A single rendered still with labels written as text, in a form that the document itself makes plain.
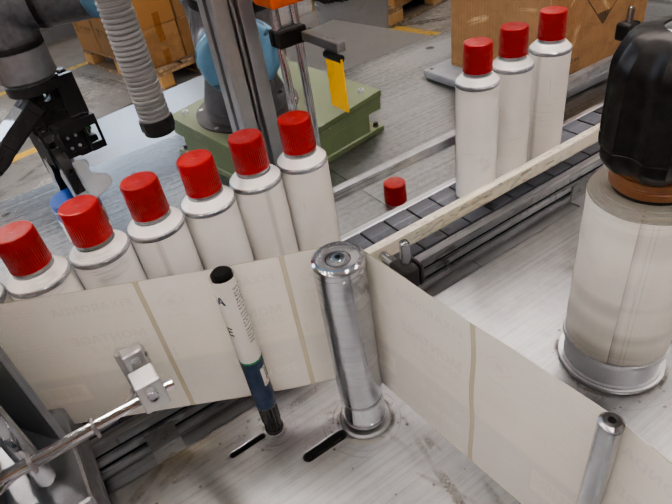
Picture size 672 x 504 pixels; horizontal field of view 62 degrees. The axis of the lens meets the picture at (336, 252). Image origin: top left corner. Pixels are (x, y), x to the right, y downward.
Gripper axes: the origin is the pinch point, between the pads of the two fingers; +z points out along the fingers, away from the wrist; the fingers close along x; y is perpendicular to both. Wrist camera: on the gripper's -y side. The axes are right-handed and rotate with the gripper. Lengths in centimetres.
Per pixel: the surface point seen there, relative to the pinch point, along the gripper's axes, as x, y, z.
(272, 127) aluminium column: -32.6, 17.7, -14.3
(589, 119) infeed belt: -50, 64, 0
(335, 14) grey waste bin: 148, 191, 41
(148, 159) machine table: 14.4, 18.5, 4.8
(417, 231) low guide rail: -50, 23, -3
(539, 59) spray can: -50, 47, -15
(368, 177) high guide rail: -42.9, 22.7, -8.1
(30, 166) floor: 245, 35, 88
